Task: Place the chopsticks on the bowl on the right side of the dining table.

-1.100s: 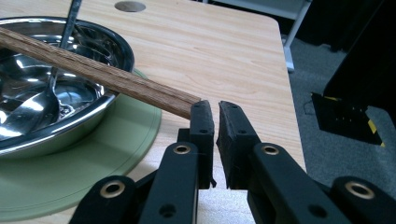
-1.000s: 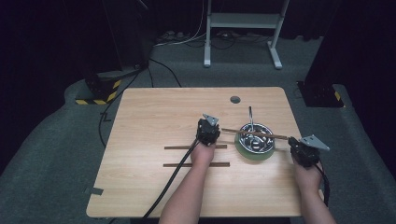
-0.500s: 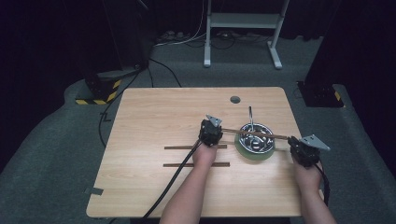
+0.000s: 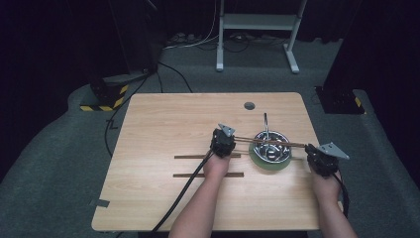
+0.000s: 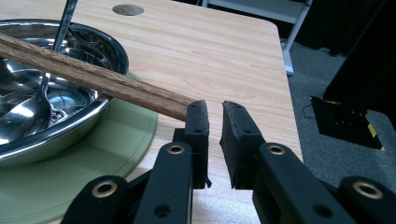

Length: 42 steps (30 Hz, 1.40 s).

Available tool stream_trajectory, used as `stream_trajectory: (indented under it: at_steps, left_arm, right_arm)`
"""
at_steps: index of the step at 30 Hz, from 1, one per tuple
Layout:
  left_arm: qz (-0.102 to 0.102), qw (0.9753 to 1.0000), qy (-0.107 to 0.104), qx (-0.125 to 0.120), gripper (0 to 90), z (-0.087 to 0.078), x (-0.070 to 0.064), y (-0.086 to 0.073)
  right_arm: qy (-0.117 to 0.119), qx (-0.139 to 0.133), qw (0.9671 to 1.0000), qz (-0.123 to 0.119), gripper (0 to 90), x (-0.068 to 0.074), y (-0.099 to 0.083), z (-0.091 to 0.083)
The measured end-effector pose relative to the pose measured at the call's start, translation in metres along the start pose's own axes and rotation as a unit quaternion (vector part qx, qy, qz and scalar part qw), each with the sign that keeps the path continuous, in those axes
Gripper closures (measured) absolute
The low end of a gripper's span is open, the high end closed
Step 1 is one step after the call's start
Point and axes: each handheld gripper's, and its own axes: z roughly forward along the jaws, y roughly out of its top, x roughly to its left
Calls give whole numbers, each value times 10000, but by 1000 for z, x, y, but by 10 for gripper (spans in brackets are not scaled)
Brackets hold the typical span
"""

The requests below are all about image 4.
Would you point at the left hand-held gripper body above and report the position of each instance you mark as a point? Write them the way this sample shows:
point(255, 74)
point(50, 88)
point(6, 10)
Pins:
point(222, 143)

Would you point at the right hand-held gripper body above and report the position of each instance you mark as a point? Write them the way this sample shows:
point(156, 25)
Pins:
point(325, 162)

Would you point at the shiny steel bowl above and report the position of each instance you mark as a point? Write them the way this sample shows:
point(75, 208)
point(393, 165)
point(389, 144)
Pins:
point(272, 152)

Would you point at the person's left hand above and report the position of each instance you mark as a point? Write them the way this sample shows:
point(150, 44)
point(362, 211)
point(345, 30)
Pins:
point(216, 167)

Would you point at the person's right hand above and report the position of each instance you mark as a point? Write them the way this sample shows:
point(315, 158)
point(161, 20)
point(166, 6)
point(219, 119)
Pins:
point(327, 188)

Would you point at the green round plate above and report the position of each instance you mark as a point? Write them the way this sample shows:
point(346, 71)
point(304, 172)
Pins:
point(256, 160)

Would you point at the steel spoon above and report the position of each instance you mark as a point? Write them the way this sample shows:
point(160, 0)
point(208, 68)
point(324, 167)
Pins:
point(266, 122)

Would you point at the grey round table grommet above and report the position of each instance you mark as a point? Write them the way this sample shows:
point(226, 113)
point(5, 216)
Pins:
point(249, 105)

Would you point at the power strip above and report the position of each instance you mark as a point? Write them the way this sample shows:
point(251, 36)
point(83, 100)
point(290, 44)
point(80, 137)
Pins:
point(181, 38)

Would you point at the yellow black striped stand base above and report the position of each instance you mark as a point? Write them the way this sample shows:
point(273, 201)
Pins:
point(109, 99)

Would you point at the white metal stand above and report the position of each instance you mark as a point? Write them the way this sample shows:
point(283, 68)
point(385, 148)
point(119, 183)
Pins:
point(259, 21)

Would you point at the grey tape piece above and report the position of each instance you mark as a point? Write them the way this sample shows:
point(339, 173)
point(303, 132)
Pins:
point(100, 202)

